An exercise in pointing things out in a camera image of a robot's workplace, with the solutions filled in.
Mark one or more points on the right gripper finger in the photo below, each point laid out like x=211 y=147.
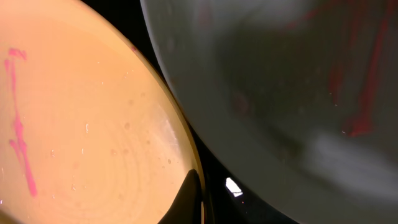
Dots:
x=186 y=207

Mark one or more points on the yellow plate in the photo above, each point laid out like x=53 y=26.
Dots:
x=89 y=131

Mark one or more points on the light green plate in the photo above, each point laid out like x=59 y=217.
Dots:
x=297 y=99

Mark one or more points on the round black tray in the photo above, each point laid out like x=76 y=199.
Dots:
x=228 y=200

